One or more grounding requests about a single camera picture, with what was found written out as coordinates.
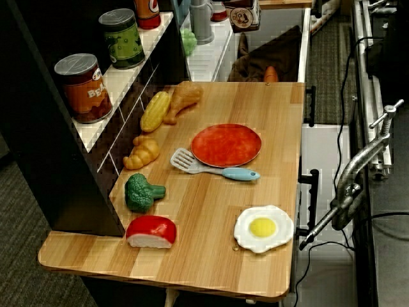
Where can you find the metal screw clamp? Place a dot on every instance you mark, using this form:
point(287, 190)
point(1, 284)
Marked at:
point(351, 185)

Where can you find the brown cloth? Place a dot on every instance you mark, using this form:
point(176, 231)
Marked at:
point(271, 51)

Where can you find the white toy sink unit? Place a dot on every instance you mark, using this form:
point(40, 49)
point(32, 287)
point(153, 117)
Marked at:
point(207, 62)

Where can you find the orange beans can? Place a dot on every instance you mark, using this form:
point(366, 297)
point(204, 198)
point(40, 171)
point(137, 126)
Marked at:
point(84, 91)

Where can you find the aluminium profile rail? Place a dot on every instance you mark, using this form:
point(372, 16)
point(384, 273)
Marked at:
point(370, 96)

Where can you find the brown white milk box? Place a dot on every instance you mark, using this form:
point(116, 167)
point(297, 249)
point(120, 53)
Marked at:
point(243, 17)

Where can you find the green toy lettuce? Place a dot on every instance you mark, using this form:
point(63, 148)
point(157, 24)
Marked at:
point(188, 41)

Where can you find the white tiled shelf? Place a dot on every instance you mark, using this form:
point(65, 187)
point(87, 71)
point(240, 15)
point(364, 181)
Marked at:
point(115, 83)

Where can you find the red toy cheese wedge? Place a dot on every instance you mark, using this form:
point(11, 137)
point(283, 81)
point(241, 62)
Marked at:
point(150, 231)

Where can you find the black kitchen back panel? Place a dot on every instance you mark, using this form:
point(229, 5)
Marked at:
point(48, 153)

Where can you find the toy chicken drumstick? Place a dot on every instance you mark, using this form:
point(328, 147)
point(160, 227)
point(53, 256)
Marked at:
point(183, 99)

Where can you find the green toy broccoli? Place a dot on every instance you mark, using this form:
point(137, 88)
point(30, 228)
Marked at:
point(140, 192)

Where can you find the orange toy croissant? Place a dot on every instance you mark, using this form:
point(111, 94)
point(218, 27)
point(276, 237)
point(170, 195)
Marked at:
point(142, 153)

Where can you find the orange toy carrot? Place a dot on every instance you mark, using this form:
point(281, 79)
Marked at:
point(270, 74)

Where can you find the green peas can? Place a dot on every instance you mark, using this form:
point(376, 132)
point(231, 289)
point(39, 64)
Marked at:
point(123, 40)

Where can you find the yellow toy corn cob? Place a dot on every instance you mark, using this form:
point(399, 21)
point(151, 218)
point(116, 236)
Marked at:
point(155, 112)

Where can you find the tomato can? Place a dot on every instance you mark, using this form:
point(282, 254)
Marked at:
point(220, 12)

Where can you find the red round plate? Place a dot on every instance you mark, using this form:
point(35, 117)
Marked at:
point(227, 145)

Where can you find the red sauce bottle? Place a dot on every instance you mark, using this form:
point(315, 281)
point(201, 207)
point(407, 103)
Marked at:
point(147, 14)

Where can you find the grey toy faucet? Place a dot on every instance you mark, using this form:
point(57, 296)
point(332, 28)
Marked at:
point(201, 22)

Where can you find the toy fried egg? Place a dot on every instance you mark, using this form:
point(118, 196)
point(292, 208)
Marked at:
point(263, 227)

